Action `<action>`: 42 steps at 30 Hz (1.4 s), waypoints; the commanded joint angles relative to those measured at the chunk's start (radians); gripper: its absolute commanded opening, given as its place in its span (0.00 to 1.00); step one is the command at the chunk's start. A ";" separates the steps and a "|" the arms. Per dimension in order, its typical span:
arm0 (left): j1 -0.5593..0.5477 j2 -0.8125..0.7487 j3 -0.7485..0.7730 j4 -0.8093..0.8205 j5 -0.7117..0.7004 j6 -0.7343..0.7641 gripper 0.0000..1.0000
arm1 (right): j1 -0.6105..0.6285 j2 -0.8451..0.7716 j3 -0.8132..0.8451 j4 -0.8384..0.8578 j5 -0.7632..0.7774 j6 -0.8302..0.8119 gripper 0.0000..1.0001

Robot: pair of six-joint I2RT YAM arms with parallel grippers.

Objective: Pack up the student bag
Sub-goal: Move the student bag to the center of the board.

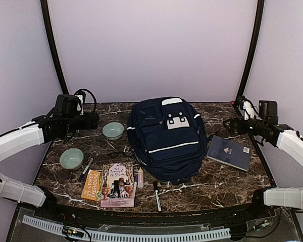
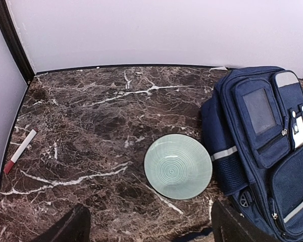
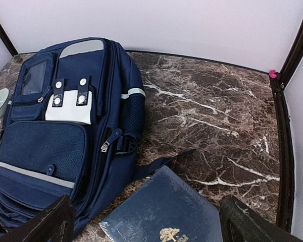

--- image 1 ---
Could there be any far celadon green bowl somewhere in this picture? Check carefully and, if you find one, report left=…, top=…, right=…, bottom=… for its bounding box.
left=103, top=122, right=124, bottom=141

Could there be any black white marker front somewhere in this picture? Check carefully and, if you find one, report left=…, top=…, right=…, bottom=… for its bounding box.
left=153, top=181, right=162, bottom=212

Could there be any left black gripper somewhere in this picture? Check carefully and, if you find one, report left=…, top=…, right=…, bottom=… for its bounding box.
left=63, top=111, right=99, bottom=135

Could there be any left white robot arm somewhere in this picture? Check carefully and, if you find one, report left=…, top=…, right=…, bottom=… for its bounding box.
left=0, top=111, right=99, bottom=220

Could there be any celadon green bowl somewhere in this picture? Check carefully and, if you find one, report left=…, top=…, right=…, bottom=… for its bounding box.
left=103, top=122, right=124, bottom=141
left=59, top=148, right=84, bottom=170

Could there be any black frame post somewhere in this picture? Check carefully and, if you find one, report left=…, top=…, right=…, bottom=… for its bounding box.
left=40, top=0, right=69, bottom=94
left=235, top=0, right=265, bottom=100

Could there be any black front rail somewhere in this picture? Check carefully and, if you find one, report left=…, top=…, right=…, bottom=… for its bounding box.
left=17, top=195, right=291, bottom=229

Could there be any white slotted cable duct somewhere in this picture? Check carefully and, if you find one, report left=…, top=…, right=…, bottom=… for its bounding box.
left=22, top=215, right=231, bottom=241

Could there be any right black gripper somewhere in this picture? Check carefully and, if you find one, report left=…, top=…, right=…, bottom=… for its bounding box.
left=223, top=116, right=267, bottom=136

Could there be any black marker left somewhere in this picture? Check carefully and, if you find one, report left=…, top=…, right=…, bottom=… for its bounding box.
left=79, top=158, right=94, bottom=182

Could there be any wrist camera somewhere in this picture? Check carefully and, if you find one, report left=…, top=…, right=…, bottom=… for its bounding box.
left=74, top=88, right=98, bottom=117
left=237, top=96, right=255, bottom=120

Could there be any blue marker pen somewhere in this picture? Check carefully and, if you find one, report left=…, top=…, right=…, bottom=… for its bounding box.
left=133, top=173, right=138, bottom=198

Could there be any near celadon green bowl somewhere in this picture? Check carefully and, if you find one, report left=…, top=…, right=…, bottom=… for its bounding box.
left=59, top=148, right=84, bottom=170

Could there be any left black frame post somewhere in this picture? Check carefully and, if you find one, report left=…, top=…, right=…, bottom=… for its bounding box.
left=40, top=0, right=69, bottom=94

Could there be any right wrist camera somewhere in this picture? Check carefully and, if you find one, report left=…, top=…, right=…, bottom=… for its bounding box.
left=237, top=96, right=255, bottom=120

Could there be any orange treehouse book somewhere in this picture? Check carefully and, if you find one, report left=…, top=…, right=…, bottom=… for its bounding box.
left=81, top=169, right=103, bottom=201

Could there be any pink Shrew paperback book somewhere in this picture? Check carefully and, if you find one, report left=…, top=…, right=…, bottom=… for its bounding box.
left=100, top=162, right=135, bottom=208

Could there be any right black frame post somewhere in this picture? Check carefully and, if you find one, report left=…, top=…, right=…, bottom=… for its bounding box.
left=235, top=0, right=265, bottom=100

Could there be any dark blue hardcover book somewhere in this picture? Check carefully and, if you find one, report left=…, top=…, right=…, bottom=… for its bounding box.
left=207, top=136, right=251, bottom=171

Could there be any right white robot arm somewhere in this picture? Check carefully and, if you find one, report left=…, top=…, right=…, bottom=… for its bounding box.
left=223, top=117, right=303, bottom=219

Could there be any navy blue student backpack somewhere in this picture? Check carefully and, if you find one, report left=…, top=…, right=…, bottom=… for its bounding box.
left=127, top=97, right=208, bottom=185

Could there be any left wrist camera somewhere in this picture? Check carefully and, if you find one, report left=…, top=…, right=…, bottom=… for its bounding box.
left=74, top=88, right=98, bottom=117

